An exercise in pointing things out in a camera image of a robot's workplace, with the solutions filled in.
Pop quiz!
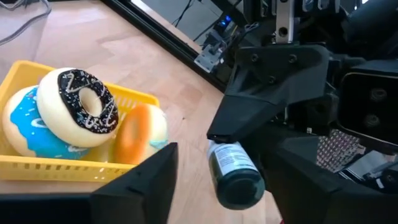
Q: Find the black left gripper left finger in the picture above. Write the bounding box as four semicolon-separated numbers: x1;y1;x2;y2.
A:
0;142;179;224

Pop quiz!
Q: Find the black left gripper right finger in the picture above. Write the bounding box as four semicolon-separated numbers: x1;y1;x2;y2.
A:
260;141;398;224

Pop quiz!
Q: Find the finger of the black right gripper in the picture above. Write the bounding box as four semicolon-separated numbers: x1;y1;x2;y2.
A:
206;44;330;144
248;123;318;156

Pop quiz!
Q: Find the dark green bottle white label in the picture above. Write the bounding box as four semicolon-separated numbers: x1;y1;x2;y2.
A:
206;139;266;211

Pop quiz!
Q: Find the chocolate iced donut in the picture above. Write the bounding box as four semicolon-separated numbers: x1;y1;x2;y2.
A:
36;67;120;149

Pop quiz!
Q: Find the blue iced donut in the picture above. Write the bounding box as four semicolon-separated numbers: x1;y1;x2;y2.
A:
1;85;91;161

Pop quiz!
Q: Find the yellow plastic basket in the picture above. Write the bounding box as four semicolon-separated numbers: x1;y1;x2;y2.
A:
0;60;161;183

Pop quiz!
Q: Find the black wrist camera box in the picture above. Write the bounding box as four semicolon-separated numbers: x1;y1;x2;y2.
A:
337;58;398;155

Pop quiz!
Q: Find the grey mounting bracket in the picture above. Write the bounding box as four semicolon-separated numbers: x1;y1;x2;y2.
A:
194;43;225;74

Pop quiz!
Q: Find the black table frame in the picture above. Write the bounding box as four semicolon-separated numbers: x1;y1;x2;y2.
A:
101;0;243;93

